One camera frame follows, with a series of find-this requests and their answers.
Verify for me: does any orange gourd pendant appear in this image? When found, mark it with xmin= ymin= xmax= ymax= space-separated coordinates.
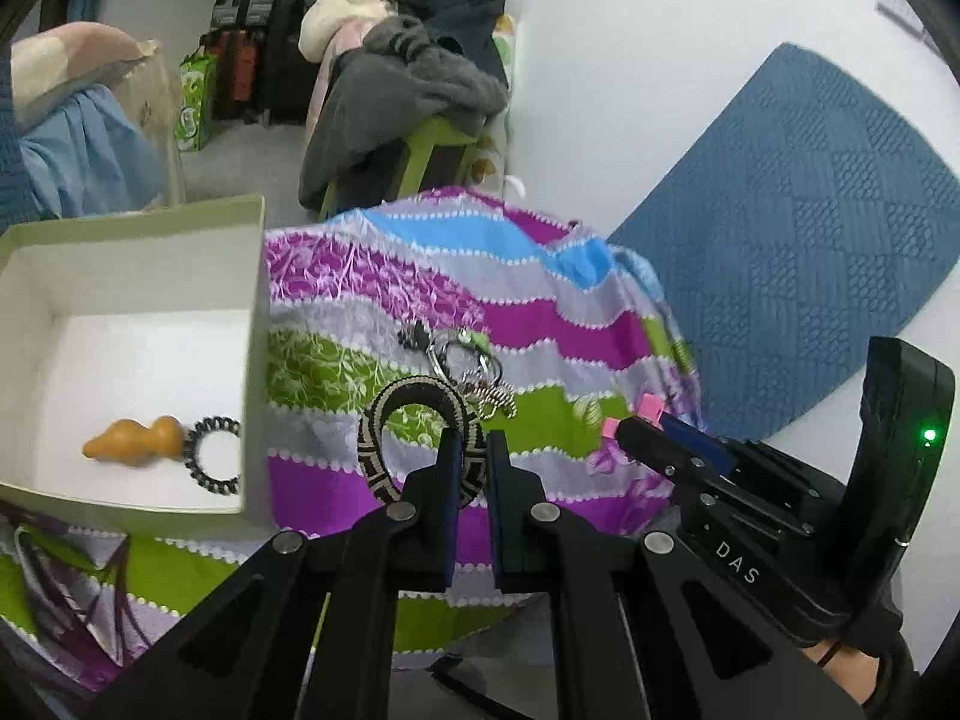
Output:
xmin=82 ymin=416 xmax=184 ymax=466

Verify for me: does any grey blanket on stool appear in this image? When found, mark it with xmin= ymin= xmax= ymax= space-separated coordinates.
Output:
xmin=299 ymin=16 xmax=508 ymax=211

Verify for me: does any blue quilted cushion right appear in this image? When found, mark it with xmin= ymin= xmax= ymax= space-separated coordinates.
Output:
xmin=612 ymin=44 xmax=958 ymax=439

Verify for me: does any green shopping bag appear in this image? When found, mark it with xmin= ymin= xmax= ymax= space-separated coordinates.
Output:
xmin=174 ymin=47 xmax=218 ymax=151

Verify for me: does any white cardboard box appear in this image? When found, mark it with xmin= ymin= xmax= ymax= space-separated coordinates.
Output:
xmin=2 ymin=195 xmax=274 ymax=538

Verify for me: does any blue quilted cushion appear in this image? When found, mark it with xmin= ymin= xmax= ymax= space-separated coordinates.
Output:
xmin=612 ymin=44 xmax=958 ymax=439
xmin=0 ymin=46 xmax=41 ymax=234

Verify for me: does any light blue bedsheet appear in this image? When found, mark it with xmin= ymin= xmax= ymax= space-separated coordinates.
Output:
xmin=18 ymin=85 xmax=167 ymax=220

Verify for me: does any person's right hand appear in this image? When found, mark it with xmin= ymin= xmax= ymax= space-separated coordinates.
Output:
xmin=804 ymin=634 xmax=918 ymax=718

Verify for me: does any black white woven bangle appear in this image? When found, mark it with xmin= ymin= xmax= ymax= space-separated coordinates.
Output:
xmin=356 ymin=376 xmax=487 ymax=509

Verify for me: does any green plastic stool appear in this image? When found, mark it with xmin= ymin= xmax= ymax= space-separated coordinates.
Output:
xmin=317 ymin=117 xmax=480 ymax=221

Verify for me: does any colourful floral striped cloth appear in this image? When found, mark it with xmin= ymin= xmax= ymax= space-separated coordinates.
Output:
xmin=2 ymin=188 xmax=701 ymax=689

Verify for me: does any pink hair clip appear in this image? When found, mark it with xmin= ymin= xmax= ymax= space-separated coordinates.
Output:
xmin=601 ymin=394 xmax=665 ymax=440

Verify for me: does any black spiral hair tie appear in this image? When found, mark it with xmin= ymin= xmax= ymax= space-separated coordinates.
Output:
xmin=181 ymin=414 xmax=246 ymax=497

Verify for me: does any blue quilted cushion left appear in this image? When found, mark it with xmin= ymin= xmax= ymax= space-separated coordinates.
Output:
xmin=0 ymin=46 xmax=41 ymax=234

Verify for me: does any pink beige pillow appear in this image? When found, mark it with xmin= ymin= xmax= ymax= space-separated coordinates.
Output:
xmin=10 ymin=21 xmax=160 ymax=132

